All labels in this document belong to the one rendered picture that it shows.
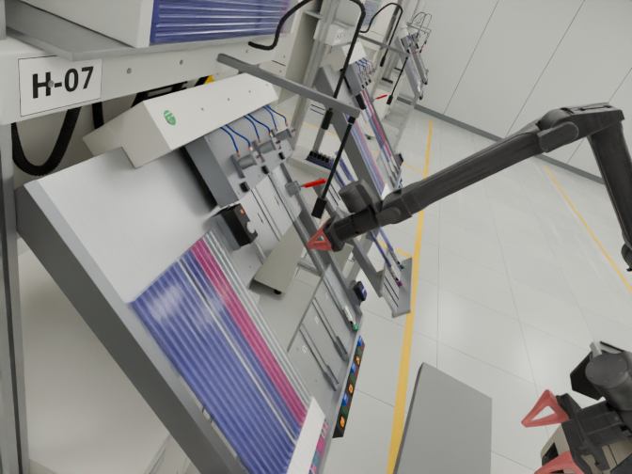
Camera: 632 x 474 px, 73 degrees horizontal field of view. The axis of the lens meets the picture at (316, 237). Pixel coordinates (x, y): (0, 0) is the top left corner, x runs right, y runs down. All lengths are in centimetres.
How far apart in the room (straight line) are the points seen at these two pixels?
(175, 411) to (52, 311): 66
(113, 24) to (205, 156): 31
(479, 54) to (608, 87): 217
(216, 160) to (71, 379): 61
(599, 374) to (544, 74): 806
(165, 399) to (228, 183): 38
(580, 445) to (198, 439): 56
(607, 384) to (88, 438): 93
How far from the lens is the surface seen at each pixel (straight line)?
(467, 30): 847
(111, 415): 109
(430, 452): 129
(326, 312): 115
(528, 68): 863
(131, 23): 59
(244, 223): 84
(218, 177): 83
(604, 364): 77
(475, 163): 100
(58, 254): 63
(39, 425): 109
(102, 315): 64
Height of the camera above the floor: 153
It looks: 30 degrees down
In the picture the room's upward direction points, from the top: 21 degrees clockwise
